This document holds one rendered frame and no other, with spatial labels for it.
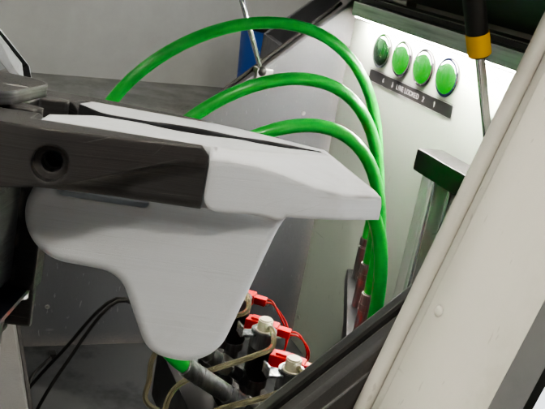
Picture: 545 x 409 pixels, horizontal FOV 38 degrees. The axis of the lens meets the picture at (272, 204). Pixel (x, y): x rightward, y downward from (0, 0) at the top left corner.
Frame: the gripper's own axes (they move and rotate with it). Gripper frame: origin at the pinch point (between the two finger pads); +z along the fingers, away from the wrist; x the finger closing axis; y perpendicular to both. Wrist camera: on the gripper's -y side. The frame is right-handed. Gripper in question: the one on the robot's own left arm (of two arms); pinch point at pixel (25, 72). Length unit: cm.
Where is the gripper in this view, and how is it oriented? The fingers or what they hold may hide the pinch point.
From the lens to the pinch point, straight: 92.2
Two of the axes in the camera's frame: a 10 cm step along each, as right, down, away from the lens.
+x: 1.9, 1.3, -9.7
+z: 5.8, 7.8, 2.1
